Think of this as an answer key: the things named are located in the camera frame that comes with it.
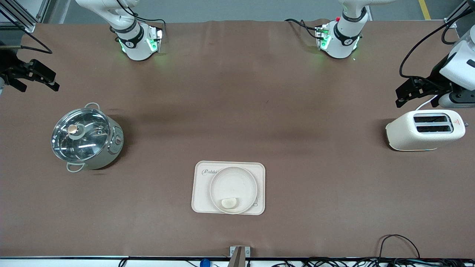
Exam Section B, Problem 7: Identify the black arm base cable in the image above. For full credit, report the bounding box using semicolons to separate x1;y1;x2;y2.
285;18;320;40
132;13;167;37

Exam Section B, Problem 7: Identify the steel electric cooking pot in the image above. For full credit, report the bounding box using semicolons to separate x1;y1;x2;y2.
51;103;124;173

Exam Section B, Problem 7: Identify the black looped cable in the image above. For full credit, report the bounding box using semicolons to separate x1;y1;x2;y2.
378;234;421;260

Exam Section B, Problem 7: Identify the white toaster cord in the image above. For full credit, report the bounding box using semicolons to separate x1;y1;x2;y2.
415;94;439;111

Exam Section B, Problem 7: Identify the beige rabbit print tray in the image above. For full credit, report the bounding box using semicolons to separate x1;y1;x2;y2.
191;160;266;216

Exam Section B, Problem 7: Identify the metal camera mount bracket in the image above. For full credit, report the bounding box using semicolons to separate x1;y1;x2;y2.
229;246;251;267

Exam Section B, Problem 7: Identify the aluminium frame profile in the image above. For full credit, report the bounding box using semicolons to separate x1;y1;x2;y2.
0;0;51;33
445;0;475;23

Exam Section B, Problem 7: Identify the glass pot lid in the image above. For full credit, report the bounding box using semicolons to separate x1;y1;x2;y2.
51;108;112;163

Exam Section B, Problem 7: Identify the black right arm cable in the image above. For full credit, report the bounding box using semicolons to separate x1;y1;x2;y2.
0;8;53;55

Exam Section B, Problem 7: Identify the brown table cover cloth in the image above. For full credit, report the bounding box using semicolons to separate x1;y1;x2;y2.
0;19;475;259

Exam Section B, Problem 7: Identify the cream two-slot toaster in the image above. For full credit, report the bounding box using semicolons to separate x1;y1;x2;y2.
385;109;466;152

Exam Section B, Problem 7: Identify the black cable bundle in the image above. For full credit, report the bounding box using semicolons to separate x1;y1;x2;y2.
273;257;475;267

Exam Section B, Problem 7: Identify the cream round plate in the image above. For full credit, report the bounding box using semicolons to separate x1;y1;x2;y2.
209;167;258;215

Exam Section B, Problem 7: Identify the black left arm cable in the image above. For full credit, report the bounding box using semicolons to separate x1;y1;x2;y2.
399;6;475;79

